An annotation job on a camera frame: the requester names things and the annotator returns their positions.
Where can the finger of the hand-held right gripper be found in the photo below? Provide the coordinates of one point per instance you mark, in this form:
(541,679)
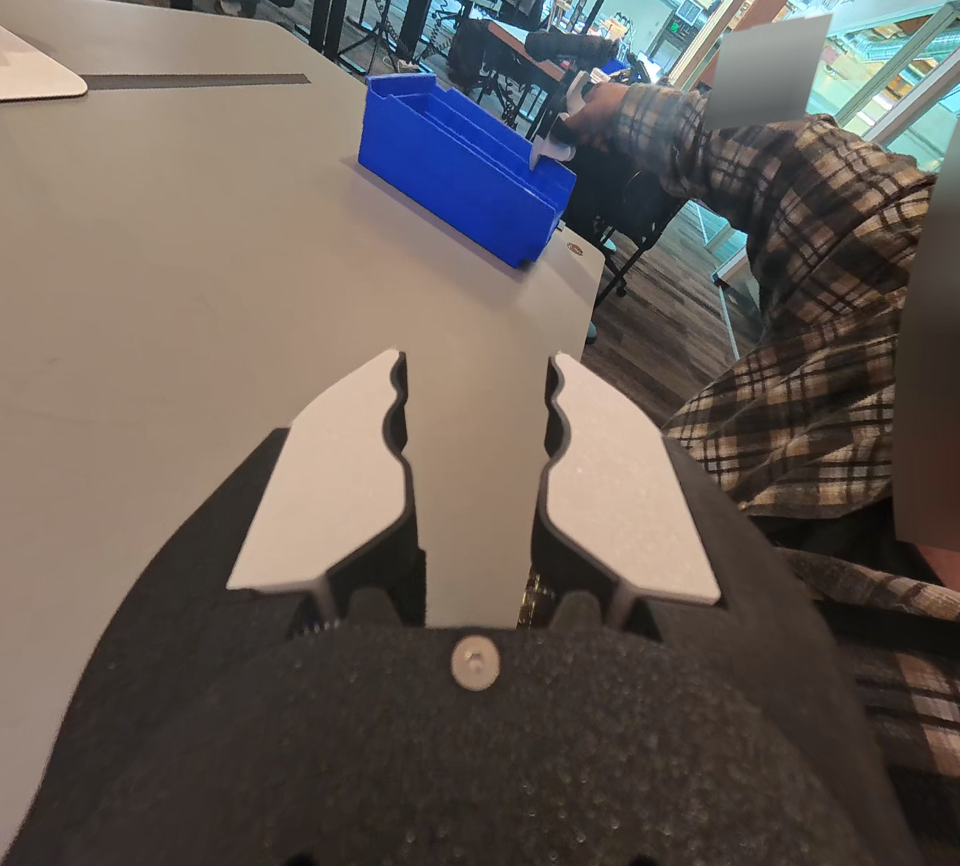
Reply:
(540,154)
(564,155)

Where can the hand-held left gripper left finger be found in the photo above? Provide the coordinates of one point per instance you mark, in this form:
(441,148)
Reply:
(322,484)

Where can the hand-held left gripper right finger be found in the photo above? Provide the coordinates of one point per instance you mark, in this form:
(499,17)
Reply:
(622,499)

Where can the blue plastic bin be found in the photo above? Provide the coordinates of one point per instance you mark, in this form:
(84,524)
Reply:
(450,169)

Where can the person's right forearm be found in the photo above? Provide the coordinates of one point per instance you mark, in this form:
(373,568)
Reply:
(810,244)

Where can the person's right hand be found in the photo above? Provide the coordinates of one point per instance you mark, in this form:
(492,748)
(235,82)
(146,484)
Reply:
(604,113)

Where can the black office chair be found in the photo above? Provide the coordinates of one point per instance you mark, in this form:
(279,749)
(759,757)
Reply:
(637,206)

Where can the person in plaid shirt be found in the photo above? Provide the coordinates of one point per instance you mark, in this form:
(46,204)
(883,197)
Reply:
(900,656)

